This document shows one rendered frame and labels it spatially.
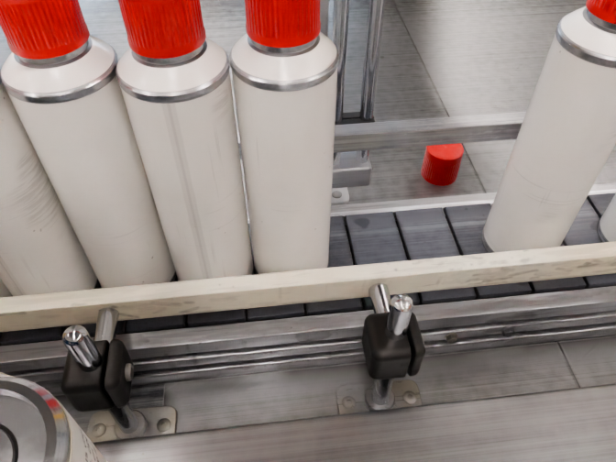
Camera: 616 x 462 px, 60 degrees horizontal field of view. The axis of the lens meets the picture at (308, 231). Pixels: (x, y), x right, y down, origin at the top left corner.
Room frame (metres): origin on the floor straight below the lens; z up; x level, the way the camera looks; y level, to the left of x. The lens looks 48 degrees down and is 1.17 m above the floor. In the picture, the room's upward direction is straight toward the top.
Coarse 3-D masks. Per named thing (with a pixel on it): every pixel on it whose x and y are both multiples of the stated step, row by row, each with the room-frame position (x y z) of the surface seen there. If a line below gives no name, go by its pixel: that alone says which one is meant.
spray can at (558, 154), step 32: (608, 0) 0.24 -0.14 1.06; (576, 32) 0.25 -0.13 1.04; (608, 32) 0.24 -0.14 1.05; (544, 64) 0.26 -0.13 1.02; (576, 64) 0.24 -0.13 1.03; (608, 64) 0.23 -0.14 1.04; (544, 96) 0.25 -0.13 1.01; (576, 96) 0.23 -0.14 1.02; (608, 96) 0.23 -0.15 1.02; (544, 128) 0.24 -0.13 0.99; (576, 128) 0.23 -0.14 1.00; (608, 128) 0.23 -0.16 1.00; (512, 160) 0.25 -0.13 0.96; (544, 160) 0.23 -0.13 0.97; (576, 160) 0.23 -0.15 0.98; (512, 192) 0.24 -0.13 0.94; (544, 192) 0.23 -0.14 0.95; (576, 192) 0.23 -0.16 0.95; (512, 224) 0.23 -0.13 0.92; (544, 224) 0.23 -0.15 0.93
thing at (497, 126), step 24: (408, 120) 0.29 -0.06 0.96; (432, 120) 0.29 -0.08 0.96; (456, 120) 0.29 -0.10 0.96; (480, 120) 0.29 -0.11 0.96; (504, 120) 0.29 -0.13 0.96; (336, 144) 0.27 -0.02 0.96; (360, 144) 0.27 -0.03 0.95; (384, 144) 0.27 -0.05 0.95; (408, 144) 0.28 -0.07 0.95; (432, 144) 0.28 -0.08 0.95
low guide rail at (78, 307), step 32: (480, 256) 0.21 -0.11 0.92; (512, 256) 0.21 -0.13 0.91; (544, 256) 0.21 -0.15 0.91; (576, 256) 0.21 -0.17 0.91; (608, 256) 0.21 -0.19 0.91; (128, 288) 0.19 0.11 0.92; (160, 288) 0.19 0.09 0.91; (192, 288) 0.19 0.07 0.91; (224, 288) 0.19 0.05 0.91; (256, 288) 0.19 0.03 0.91; (288, 288) 0.19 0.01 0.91; (320, 288) 0.19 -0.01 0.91; (352, 288) 0.19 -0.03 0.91; (416, 288) 0.20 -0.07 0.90; (448, 288) 0.20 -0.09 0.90; (0, 320) 0.17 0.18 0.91; (32, 320) 0.17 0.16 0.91; (64, 320) 0.17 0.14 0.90; (96, 320) 0.17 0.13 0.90
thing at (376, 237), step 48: (336, 240) 0.25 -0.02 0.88; (384, 240) 0.25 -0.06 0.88; (432, 240) 0.25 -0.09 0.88; (480, 240) 0.25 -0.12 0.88; (576, 240) 0.25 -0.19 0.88; (480, 288) 0.21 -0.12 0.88; (528, 288) 0.21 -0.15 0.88; (576, 288) 0.21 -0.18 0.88; (0, 336) 0.18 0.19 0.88; (48, 336) 0.17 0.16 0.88
